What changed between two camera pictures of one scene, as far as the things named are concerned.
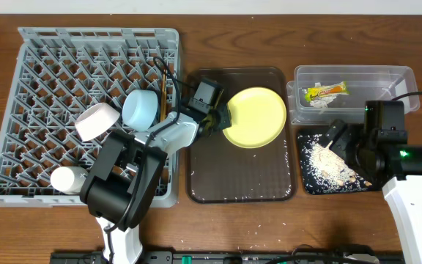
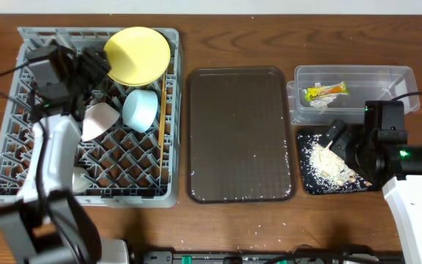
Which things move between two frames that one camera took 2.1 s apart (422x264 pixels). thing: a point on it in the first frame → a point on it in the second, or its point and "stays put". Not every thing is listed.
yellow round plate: (258, 116) → (138, 56)
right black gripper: (341, 138) stays put
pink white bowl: (96, 120) stays put
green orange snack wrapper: (338, 88) stays put
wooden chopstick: (163, 96) stays put
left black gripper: (217, 117) → (91, 65)
